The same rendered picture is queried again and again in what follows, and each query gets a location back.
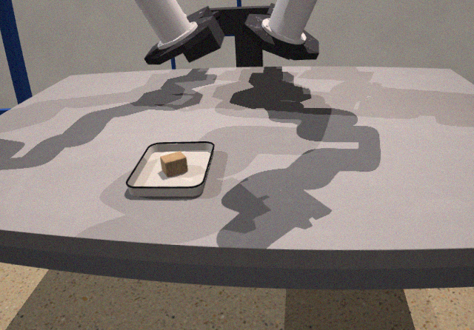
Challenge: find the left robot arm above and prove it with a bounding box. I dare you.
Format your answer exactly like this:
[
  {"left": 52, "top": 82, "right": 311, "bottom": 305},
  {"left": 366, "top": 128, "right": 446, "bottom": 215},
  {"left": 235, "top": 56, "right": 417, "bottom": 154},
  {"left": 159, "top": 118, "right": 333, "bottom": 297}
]
[{"left": 261, "top": 0, "right": 317, "bottom": 44}]

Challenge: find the brown wooden block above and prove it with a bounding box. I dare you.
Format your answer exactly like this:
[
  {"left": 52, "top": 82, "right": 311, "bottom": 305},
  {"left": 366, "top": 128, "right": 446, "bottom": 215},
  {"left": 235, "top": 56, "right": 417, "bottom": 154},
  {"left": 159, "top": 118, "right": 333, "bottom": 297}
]
[{"left": 160, "top": 151, "right": 188, "bottom": 177}]

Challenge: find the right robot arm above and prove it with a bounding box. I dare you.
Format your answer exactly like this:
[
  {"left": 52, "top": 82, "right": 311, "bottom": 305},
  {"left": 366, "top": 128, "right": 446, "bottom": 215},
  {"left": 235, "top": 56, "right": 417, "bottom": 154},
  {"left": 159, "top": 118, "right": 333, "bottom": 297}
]
[{"left": 135, "top": 0, "right": 198, "bottom": 50}]

